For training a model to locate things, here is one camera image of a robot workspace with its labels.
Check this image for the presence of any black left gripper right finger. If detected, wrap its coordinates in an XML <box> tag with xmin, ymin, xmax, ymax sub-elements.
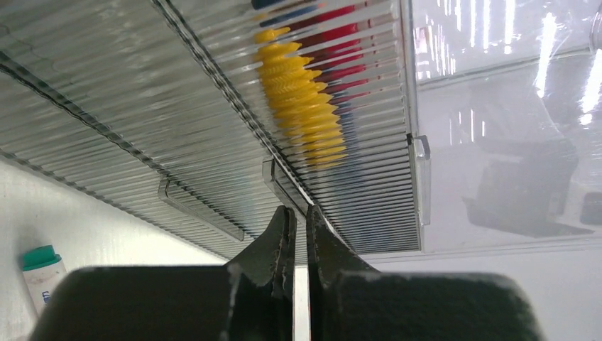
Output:
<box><xmin>306</xmin><ymin>207</ymin><xmax>544</xmax><ymax>340</ymax></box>

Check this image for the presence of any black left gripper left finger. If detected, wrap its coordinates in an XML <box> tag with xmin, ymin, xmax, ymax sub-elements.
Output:
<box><xmin>31</xmin><ymin>206</ymin><xmax>297</xmax><ymax>340</ymax></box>

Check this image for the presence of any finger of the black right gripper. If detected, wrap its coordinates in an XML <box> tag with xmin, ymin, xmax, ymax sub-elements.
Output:
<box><xmin>463</xmin><ymin>139</ymin><xmax>594</xmax><ymax>238</ymax></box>

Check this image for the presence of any smoked clear drawer box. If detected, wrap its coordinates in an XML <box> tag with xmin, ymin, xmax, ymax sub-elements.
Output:
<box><xmin>1</xmin><ymin>1</ymin><xmax>601</xmax><ymax>261</ymax></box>

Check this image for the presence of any red small bottle white cap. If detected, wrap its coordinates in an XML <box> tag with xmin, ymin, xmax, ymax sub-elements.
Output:
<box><xmin>297</xmin><ymin>22</ymin><xmax>366</xmax><ymax>115</ymax></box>

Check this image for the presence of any white marker teal cap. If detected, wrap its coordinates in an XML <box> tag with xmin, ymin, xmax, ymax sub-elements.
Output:
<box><xmin>21</xmin><ymin>245</ymin><xmax>67</xmax><ymax>316</ymax></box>

